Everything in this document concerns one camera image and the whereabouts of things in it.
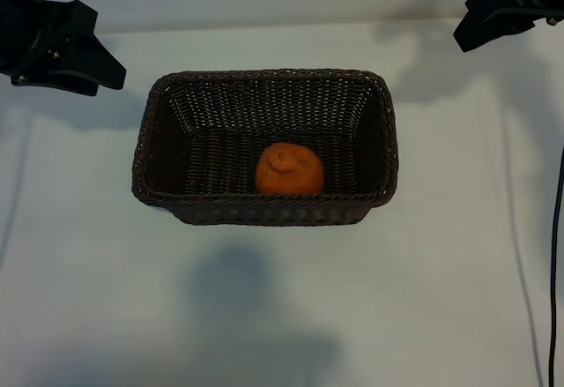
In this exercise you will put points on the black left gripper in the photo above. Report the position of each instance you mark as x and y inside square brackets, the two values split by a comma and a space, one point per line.
[35, 34]

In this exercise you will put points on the dark brown wicker basket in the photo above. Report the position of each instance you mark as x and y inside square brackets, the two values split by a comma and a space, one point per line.
[211, 171]

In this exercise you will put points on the bumpy orange fruit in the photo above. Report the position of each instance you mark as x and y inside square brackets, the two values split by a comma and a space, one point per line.
[288, 171]

